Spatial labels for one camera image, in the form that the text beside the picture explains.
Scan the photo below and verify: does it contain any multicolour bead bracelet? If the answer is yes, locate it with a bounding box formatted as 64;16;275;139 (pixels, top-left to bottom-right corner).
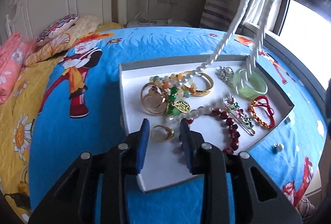
149;73;198;98

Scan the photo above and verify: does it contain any green bead gold pendant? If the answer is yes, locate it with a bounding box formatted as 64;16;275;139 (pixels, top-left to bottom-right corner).
165;87;191;118

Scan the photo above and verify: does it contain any pink floral quilt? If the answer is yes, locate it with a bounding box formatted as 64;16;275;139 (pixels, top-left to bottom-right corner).
0;31;37;105

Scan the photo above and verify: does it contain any yellow floral pillow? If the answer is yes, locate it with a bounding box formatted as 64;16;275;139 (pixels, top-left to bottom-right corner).
24;15;104;67

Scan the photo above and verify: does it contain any green jade bangle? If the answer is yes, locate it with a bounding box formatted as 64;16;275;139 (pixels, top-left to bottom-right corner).
232;68;268;99

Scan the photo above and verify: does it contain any window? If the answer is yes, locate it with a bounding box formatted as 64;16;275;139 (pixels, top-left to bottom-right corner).
269;0;331;91

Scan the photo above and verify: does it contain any black adapter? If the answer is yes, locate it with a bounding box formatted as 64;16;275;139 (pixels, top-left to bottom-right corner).
11;192;28;207

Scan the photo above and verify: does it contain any red rope bracelet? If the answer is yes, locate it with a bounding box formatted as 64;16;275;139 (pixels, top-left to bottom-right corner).
248;95;276;128

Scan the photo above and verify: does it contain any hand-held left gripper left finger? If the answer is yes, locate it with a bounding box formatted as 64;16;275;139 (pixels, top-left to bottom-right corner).
28;119;151;224

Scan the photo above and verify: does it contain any blue printed blanket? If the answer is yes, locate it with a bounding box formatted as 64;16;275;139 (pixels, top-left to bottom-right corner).
27;26;329;224

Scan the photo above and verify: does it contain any wide gold bangle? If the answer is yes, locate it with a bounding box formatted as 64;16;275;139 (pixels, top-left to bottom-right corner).
180;71;215;97

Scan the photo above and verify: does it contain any thin gold bangle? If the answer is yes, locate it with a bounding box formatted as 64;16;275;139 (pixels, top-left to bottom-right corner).
140;82;169;115

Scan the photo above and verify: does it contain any white pearl necklace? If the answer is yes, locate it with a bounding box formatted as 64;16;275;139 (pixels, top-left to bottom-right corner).
195;0;275;77

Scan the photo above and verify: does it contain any grey cardboard tray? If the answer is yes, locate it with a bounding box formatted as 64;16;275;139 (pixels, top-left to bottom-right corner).
118;55;295;193

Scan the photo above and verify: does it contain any gold ring with pale stone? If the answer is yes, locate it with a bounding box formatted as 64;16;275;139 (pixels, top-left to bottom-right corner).
151;124;175;142

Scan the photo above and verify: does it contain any plaid fleece blanket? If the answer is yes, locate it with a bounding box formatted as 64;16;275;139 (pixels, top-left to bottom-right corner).
292;195;319;222

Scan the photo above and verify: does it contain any flower enamel hair clip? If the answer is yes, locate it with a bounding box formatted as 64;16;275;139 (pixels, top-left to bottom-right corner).
223;95;256;137

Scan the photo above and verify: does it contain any yellow floral bedsheet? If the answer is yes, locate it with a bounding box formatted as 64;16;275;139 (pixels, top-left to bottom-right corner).
0;21;125;222

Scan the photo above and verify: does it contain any red bead bracelet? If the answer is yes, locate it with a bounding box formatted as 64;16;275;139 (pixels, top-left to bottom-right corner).
171;106;240;155

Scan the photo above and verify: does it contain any silver brooch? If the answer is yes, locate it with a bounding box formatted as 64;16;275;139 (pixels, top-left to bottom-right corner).
217;66;235;88

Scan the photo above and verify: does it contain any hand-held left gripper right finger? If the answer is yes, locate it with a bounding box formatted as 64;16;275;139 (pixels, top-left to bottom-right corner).
179;119;303;224

